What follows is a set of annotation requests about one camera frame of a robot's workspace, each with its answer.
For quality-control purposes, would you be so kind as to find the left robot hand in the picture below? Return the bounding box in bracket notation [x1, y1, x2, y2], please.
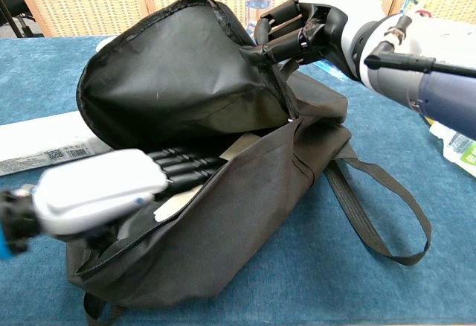
[31, 146, 228, 257]

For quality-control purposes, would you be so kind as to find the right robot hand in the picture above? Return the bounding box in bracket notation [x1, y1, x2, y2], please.
[254, 0, 385, 81]

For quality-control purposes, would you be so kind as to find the black fabric backpack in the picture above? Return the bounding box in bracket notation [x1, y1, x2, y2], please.
[65, 0, 434, 326]

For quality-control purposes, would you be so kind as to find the blue blister pack card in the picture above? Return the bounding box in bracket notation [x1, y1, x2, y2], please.
[313, 60, 351, 80]

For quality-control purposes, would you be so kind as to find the long white cardboard box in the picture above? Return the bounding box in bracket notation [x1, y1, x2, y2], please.
[0, 112, 113, 178]

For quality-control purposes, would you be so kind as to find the plastic bottle green label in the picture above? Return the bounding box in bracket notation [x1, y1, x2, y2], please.
[427, 118, 476, 179]

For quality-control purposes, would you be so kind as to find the black office chair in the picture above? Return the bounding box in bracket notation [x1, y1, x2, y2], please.
[0, 0, 44, 39]

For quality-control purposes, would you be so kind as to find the blue table cover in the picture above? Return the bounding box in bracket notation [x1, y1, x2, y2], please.
[0, 24, 476, 326]

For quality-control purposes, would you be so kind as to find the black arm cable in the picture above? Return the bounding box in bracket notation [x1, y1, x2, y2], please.
[363, 39, 476, 79]

